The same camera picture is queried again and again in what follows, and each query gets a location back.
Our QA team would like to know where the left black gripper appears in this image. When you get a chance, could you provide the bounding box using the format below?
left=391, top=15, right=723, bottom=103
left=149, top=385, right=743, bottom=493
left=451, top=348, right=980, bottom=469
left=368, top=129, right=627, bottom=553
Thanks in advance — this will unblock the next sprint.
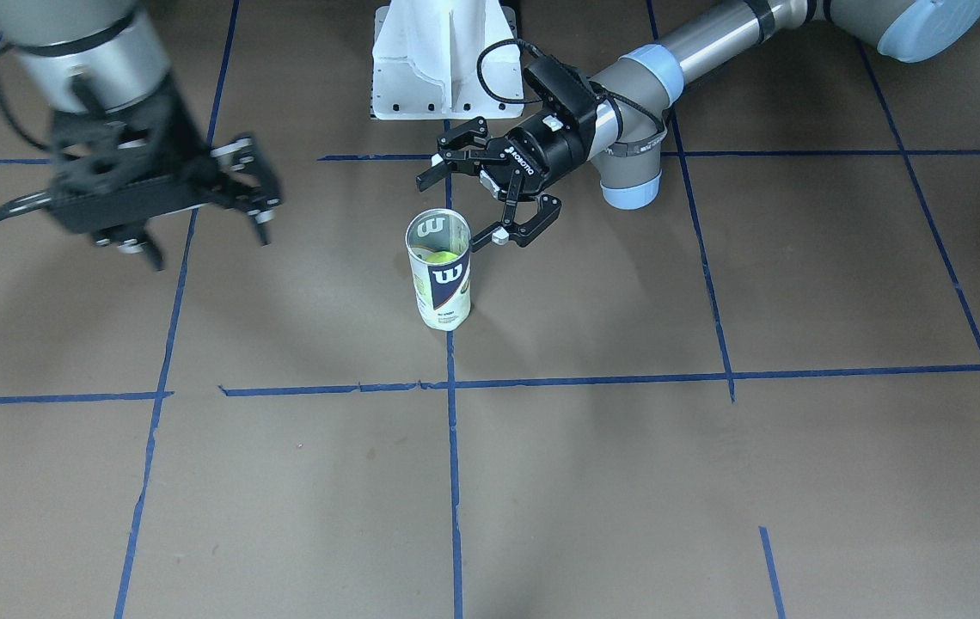
left=416, top=111, right=596, bottom=252

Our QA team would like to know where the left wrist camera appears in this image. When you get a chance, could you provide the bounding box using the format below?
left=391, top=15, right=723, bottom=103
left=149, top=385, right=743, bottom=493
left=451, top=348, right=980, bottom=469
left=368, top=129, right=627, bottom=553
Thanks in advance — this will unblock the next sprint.
left=523, top=55, right=603, bottom=134

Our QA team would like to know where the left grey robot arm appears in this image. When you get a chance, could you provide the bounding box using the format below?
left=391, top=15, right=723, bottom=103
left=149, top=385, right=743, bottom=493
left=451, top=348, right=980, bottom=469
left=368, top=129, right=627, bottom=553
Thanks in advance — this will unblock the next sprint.
left=415, top=1, right=980, bottom=250

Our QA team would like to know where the yellow tennis ball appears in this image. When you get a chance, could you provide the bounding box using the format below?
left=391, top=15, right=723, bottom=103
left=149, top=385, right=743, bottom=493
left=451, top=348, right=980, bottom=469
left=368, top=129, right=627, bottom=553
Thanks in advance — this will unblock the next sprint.
left=421, top=250, right=460, bottom=264

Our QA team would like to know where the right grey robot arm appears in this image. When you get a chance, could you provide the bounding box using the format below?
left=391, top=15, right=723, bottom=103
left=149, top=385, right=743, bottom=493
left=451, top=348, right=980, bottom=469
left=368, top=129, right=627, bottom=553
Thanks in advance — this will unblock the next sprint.
left=0, top=1, right=283, bottom=270

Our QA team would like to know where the white tennis ball can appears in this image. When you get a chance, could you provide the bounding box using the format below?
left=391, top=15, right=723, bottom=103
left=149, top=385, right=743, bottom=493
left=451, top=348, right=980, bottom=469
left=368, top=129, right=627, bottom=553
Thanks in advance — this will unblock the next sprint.
left=405, top=208, right=473, bottom=332

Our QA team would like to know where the white mounting pillar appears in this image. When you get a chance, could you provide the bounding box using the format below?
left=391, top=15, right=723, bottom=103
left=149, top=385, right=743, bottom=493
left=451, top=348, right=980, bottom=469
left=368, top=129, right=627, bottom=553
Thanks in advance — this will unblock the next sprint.
left=370, top=1, right=523, bottom=120

